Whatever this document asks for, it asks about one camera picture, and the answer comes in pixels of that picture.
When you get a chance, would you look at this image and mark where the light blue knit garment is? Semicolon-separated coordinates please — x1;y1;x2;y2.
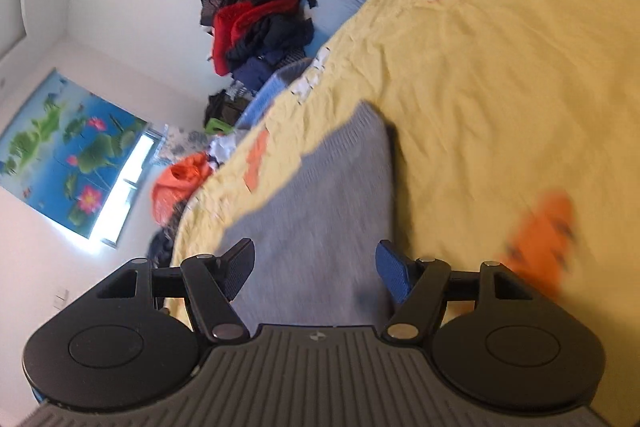
235;57;313;130

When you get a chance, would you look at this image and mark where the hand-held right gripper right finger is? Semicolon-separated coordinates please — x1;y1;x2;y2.
376;239;538;342

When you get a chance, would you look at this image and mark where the lotus print roller blind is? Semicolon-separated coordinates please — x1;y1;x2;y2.
0;68;148;238

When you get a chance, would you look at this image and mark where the clear plastic bag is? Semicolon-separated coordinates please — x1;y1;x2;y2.
305;0;381;52

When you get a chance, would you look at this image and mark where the yellow floral quilt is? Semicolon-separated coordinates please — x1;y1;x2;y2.
165;0;640;358

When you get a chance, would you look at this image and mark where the dark brown garment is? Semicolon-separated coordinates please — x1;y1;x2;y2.
204;89;251;128

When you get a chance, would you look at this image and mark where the grey sweater with navy sleeves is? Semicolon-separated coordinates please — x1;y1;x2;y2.
220;101;396;328

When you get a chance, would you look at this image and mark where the white crumpled cloth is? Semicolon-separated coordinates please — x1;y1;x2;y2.
207;134;246;168

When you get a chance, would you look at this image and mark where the navy garment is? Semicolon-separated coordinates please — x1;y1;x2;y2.
231;54;283;95

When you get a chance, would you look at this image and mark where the dark floral cloth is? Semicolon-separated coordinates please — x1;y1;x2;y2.
147;227;176;268

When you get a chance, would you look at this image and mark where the orange plastic bag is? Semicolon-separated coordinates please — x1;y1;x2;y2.
151;152;213;228

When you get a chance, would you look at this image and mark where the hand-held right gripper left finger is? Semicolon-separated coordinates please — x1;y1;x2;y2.
95;238;257;342

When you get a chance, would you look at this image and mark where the floral pillow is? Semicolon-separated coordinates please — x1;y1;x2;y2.
162;127;211;158

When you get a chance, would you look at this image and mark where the window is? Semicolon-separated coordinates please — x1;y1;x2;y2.
75;129;163;250

